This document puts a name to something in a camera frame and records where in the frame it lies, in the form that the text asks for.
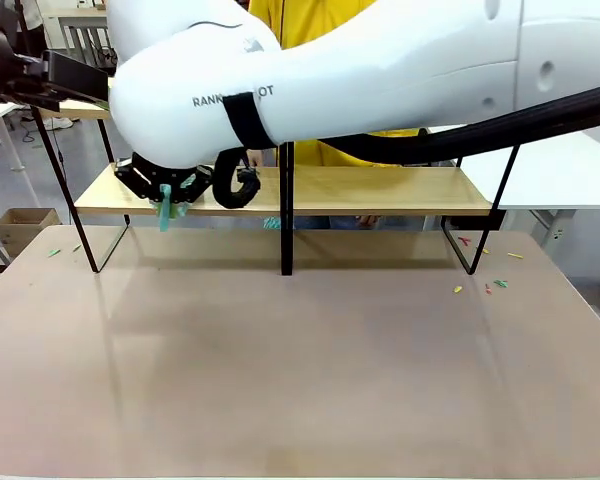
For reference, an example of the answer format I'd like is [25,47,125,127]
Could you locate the thick black cable sleeve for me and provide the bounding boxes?
[324,78,600,166]

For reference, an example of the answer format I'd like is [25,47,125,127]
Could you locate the grey background chair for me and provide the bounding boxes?
[44,7,119,69]

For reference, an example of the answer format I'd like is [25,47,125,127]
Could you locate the white sneakers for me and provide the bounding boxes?
[20,114,75,132]

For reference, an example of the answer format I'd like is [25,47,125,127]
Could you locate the black cable loop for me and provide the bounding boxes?
[212,148,263,210]

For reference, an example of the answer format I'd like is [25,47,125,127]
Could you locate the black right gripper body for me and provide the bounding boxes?
[129,152,201,190]

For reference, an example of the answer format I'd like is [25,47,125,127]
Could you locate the two-tier wooden shelf black frame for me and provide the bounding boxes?
[29,74,524,277]

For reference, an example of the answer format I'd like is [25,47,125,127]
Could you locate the cardboard box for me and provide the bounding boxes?
[0,207,62,259]

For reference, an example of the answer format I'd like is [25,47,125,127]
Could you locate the person in yellow hoodie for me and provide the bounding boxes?
[247,0,434,167]

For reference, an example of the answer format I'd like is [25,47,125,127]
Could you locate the black strap on arm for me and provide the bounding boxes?
[221,92,277,150]

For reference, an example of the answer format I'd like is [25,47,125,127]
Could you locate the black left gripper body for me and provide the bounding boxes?
[42,49,111,107]

